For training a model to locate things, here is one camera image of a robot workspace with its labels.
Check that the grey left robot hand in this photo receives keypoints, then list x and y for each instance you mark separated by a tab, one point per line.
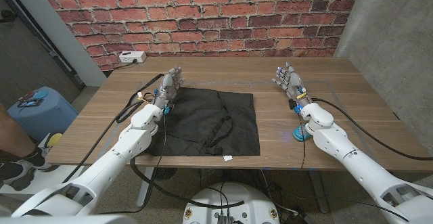
167	87

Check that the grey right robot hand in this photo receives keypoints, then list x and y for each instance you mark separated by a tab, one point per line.
292	82

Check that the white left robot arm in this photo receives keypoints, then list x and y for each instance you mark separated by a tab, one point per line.
111	159

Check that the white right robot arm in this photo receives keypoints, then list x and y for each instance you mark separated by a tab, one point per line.
355	163

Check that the teal perforated block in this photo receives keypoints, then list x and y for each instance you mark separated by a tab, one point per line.
299	134

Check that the white power strip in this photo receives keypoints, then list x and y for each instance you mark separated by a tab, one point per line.
132	57

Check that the red brick printed backdrop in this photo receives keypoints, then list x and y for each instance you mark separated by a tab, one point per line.
203	14

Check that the black round fan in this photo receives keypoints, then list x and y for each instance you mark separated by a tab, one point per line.
162	173

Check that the metal table leg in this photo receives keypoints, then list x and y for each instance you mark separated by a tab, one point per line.
318	190
145	186

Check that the yellow white object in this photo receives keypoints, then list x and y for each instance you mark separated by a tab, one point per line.
54	138

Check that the blue plastic stool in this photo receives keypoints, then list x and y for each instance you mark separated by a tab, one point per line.
44	119

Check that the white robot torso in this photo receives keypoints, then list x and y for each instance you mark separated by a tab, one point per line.
233	197

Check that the small items on container lid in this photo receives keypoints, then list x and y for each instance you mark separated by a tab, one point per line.
30	100

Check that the grey black sneaker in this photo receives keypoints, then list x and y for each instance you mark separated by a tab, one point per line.
17	176

